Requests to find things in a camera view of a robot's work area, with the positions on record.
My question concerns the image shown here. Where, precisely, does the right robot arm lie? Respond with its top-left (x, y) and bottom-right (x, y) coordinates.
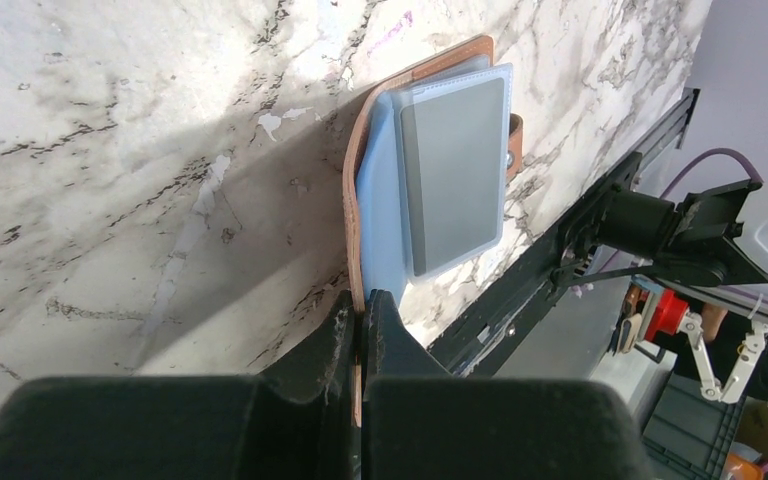
top-left (595, 180), bottom-right (768, 287)

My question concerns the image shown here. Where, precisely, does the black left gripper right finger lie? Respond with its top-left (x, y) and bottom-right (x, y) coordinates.
top-left (361, 290), bottom-right (653, 479)

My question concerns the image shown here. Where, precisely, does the tan leather card holder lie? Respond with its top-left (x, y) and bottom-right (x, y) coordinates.
top-left (342, 34), bottom-right (525, 429)

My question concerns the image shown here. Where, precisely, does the dark grey credit card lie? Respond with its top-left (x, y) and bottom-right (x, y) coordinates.
top-left (398, 76), bottom-right (509, 278)

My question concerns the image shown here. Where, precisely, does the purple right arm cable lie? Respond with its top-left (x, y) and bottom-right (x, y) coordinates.
top-left (658, 147), bottom-right (764, 200)

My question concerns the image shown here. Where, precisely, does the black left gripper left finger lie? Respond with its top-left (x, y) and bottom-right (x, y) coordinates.
top-left (0, 292), bottom-right (355, 479)

